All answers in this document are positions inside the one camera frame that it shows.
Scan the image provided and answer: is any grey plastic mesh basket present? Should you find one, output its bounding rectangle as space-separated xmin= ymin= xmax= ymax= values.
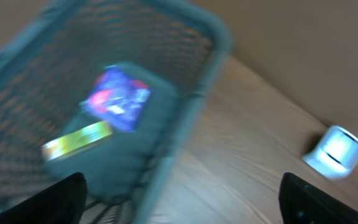
xmin=0 ymin=0 xmax=231 ymax=223

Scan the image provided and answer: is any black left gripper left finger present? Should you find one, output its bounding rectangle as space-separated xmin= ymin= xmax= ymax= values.
xmin=0 ymin=172 xmax=88 ymax=224

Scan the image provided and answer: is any green yellow juice carton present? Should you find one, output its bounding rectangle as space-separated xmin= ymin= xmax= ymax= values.
xmin=42 ymin=121 xmax=113 ymax=161

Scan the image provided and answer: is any white barcode scanner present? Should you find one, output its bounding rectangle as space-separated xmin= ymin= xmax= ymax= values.
xmin=302 ymin=125 xmax=358 ymax=179

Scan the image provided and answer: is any purple red tissue pack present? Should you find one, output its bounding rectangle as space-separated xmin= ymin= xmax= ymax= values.
xmin=82 ymin=65 xmax=152 ymax=132

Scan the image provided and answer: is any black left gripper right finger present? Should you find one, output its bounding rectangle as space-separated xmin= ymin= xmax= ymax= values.
xmin=278 ymin=172 xmax=358 ymax=224

